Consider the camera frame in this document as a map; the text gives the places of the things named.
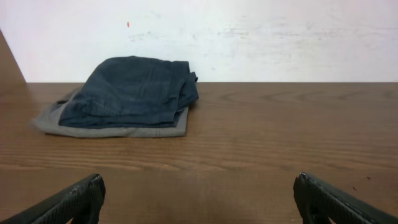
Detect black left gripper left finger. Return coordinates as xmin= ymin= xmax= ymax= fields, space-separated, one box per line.
xmin=1 ymin=174 xmax=106 ymax=224

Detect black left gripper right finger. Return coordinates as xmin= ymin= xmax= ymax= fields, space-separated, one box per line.
xmin=293 ymin=172 xmax=397 ymax=224

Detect dark blue shorts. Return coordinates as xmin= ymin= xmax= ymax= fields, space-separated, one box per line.
xmin=58 ymin=56 xmax=199 ymax=129

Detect folded grey shorts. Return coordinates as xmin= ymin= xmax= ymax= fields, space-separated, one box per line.
xmin=32 ymin=87 xmax=188 ymax=138

